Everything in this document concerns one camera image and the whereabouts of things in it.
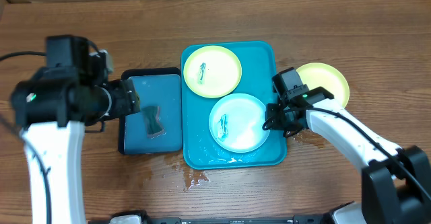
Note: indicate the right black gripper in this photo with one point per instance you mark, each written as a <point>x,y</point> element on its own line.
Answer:
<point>274,110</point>

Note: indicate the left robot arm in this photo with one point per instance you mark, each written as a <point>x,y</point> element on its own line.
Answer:
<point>52,110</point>

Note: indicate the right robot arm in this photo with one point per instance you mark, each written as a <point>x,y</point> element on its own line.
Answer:
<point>395,181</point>

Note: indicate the large teal serving tray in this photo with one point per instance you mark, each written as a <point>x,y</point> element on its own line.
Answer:
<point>200,151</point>

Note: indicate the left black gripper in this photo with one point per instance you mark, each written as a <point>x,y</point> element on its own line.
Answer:
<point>128,101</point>

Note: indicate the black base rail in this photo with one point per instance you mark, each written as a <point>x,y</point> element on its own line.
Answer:
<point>232,220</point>

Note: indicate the small dark blue tray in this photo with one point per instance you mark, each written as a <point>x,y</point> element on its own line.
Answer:
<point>155,87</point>

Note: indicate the yellow-green plate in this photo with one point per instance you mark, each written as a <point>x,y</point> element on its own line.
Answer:
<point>212,71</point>
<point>323,75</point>

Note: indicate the dark green sponge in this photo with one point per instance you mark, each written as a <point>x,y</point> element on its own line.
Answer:
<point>153,126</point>

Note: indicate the light blue plate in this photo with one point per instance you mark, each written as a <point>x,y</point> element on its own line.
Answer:
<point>236,123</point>

